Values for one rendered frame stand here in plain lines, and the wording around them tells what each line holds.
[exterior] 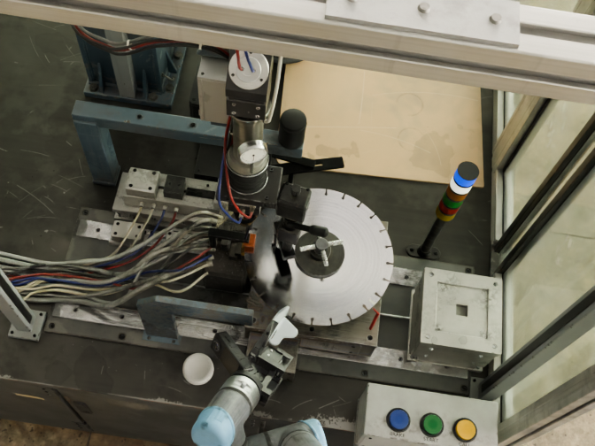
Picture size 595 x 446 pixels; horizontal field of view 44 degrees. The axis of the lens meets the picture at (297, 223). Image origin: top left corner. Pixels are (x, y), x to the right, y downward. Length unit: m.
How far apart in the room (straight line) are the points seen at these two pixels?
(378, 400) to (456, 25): 1.16
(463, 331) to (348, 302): 0.27
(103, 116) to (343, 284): 0.65
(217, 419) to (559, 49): 0.99
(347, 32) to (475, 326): 1.24
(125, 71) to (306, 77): 0.51
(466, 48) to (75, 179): 1.55
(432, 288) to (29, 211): 1.00
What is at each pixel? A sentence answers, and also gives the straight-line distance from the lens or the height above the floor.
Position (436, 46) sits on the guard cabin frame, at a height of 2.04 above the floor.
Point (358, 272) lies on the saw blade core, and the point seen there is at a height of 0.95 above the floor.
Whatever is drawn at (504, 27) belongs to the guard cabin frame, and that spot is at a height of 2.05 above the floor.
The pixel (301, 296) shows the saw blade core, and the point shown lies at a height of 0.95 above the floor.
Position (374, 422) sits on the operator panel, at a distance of 1.60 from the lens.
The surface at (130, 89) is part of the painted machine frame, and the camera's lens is 2.05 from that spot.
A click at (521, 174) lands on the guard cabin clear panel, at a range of 1.89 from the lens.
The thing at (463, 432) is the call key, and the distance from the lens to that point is 1.63.
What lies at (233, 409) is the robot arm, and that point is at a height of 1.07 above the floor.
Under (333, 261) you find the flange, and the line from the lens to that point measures 1.63.
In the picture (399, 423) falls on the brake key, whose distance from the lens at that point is 1.60.
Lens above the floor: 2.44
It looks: 63 degrees down
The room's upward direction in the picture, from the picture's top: 9 degrees clockwise
